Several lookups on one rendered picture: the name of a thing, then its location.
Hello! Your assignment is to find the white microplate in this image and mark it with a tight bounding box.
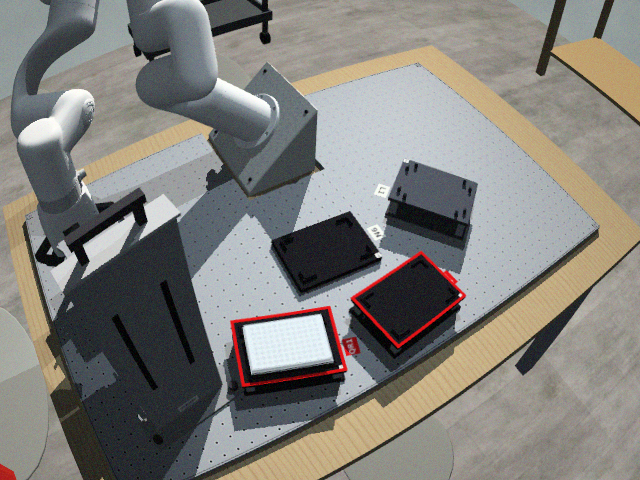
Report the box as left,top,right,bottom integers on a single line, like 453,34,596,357
242,314,334,375

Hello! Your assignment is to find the black rectangular nest with red border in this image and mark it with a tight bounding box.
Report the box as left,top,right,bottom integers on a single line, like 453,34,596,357
230,306,347,396
349,251,466,359

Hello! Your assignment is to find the dark grey rectangular nest with corner posts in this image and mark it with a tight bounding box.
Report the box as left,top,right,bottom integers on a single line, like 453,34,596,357
385,158,478,241

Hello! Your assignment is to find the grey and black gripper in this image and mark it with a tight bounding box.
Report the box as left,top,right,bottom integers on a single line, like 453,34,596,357
35,180,114,267

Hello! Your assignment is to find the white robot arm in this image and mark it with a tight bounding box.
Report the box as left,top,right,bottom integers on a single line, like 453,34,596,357
11,0,280,214

